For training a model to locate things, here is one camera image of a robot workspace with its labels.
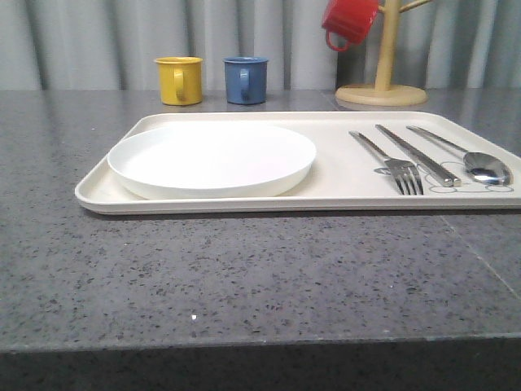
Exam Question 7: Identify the grey curtain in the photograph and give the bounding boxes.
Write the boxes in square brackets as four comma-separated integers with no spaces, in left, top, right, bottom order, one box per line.
[1,1,520,90]

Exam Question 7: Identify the cream rabbit serving tray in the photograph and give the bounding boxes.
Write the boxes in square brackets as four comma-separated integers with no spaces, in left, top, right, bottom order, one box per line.
[75,112,520,215]

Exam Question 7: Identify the red mug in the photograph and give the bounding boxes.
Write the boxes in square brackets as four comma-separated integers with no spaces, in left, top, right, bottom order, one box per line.
[322,0,379,51]

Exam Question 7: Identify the wooden mug tree stand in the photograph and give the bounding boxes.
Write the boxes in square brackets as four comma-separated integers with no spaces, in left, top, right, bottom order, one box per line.
[335,0,430,107]

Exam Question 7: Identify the silver fork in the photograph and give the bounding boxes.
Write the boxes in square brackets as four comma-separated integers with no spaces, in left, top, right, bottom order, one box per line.
[349,131,424,196]

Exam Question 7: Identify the white round plate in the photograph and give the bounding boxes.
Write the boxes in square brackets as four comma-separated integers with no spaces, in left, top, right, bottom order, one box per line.
[107,121,317,200]

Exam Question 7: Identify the yellow mug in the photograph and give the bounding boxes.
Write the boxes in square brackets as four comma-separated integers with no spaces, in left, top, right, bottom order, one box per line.
[155,57,203,106]

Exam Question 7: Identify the blue mug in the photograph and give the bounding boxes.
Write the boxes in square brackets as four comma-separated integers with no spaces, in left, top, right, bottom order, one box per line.
[223,56,269,105]

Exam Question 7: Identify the silver spoon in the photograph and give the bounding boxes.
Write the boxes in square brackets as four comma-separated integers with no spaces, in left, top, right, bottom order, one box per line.
[406,125,514,186]

